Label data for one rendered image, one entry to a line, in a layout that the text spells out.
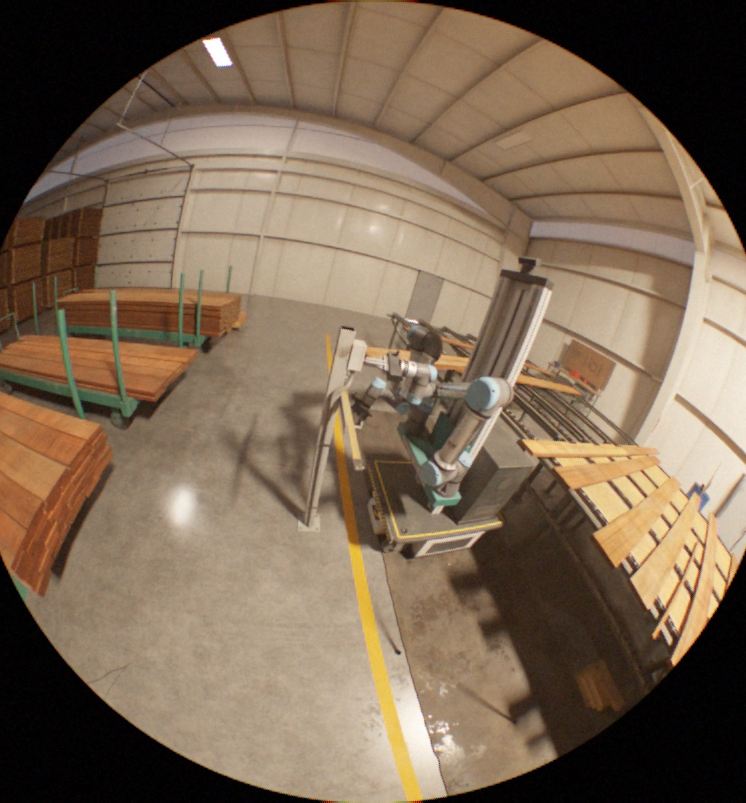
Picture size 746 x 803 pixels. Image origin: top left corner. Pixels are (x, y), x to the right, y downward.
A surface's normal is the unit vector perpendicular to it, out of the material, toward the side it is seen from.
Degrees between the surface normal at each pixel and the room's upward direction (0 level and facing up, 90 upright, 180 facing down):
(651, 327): 87
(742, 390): 90
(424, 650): 0
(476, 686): 0
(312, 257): 86
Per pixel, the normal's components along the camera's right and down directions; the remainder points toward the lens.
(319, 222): 0.21, 0.49
